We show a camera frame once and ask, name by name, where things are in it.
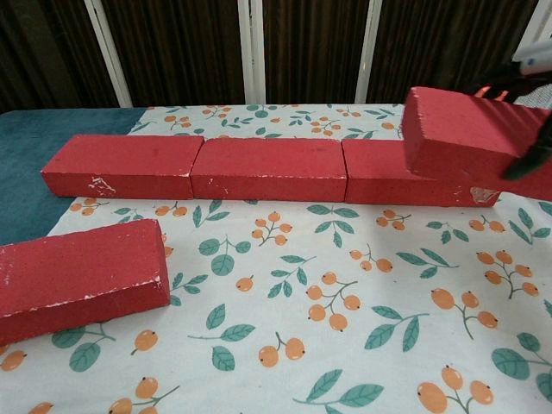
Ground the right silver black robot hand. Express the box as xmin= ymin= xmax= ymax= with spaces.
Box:
xmin=469 ymin=41 xmax=552 ymax=181

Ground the red brick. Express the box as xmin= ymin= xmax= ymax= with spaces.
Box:
xmin=0 ymin=217 xmax=172 ymax=347
xmin=40 ymin=134 xmax=204 ymax=200
xmin=341 ymin=138 xmax=504 ymax=208
xmin=190 ymin=137 xmax=348 ymax=202
xmin=400 ymin=86 xmax=552 ymax=193

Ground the floral fruit print tablecloth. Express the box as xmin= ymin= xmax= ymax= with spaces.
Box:
xmin=0 ymin=102 xmax=552 ymax=414

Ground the teal table cover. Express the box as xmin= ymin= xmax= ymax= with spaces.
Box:
xmin=0 ymin=106 xmax=147 ymax=247

